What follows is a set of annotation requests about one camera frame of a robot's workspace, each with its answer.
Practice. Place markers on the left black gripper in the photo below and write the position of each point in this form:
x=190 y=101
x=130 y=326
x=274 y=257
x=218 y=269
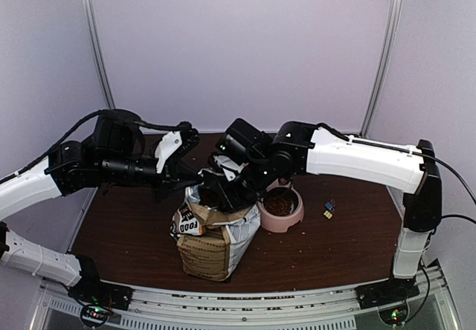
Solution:
x=173 y=178

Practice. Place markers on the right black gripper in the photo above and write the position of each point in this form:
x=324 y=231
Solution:
x=230 y=203

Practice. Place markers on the dog food bag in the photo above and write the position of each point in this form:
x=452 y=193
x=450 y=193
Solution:
x=211 y=243

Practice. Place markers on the pink double pet bowl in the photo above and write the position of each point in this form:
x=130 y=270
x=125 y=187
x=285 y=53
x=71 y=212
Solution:
x=276 y=224

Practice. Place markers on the blue binder clip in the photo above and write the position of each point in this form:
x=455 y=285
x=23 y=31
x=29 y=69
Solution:
x=330 y=205

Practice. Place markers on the gold binder clip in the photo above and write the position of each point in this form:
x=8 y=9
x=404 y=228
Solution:
x=327 y=214

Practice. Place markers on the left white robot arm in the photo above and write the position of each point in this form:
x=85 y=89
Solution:
x=114 y=147

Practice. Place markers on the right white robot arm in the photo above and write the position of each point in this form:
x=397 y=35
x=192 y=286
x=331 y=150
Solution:
x=249 y=161

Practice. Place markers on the brown dog kibble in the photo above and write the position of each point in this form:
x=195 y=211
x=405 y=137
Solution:
x=280 y=207

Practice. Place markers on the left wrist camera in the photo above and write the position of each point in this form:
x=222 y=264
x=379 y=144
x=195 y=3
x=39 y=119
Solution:
x=174 y=145

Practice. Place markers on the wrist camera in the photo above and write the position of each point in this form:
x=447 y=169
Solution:
x=225 y=166
x=174 y=145

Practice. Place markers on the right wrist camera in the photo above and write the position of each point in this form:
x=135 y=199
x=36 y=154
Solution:
x=225 y=166

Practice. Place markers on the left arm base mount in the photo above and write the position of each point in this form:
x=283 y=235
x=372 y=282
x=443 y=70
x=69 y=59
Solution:
x=99 y=302

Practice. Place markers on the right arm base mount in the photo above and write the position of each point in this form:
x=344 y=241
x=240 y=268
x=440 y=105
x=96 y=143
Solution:
x=390 y=297

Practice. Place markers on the left aluminium frame post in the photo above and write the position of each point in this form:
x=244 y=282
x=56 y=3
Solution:
x=99 y=62

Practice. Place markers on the aluminium frame post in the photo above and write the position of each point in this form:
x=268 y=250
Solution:
x=99 y=62
x=393 y=17

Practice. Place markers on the right aluminium frame post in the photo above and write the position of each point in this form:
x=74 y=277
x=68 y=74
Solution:
x=393 y=17

